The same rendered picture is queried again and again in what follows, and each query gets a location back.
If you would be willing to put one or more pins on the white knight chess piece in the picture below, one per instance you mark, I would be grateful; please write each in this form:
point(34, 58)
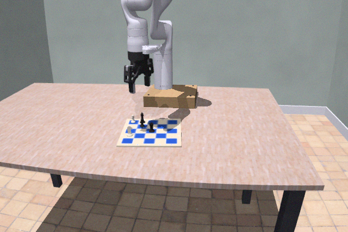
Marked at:
point(129, 131)

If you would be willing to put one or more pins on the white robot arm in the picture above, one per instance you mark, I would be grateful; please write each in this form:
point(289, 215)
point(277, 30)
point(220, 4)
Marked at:
point(137, 41)

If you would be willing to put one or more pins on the blue and cream chessboard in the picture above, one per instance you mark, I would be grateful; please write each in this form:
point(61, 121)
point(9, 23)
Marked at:
point(167, 133)

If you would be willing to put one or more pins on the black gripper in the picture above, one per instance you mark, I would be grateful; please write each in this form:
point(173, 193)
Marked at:
point(139, 64)

